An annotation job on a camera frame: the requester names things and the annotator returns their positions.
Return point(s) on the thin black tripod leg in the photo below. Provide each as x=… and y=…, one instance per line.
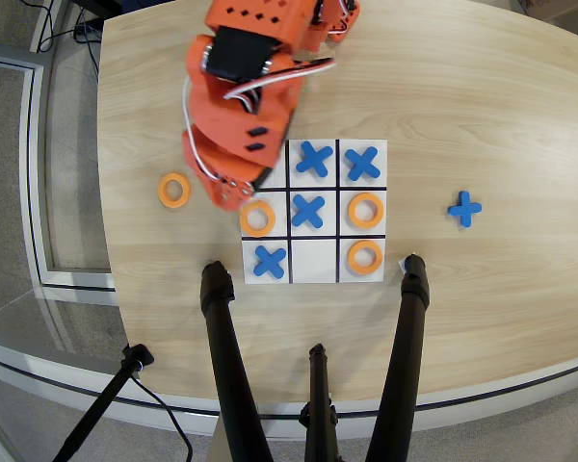
x=320, y=385

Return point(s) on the slim black stand pole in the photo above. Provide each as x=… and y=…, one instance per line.
x=101, y=404

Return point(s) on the thick black tripod leg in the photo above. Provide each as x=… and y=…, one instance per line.
x=226, y=361
x=404, y=361

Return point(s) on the white tic-tac-toe board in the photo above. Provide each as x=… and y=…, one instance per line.
x=313, y=264

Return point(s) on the brown cardboard box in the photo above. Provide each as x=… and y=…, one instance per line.
x=559, y=7

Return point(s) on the dark furniture base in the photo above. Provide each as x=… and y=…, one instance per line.
x=101, y=4

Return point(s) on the grey metal floor frame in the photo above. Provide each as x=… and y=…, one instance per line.
x=31, y=144

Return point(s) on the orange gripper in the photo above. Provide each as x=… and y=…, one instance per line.
x=226, y=193

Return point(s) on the blue foam cross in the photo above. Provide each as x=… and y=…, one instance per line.
x=270, y=262
x=363, y=163
x=308, y=210
x=314, y=159
x=464, y=209

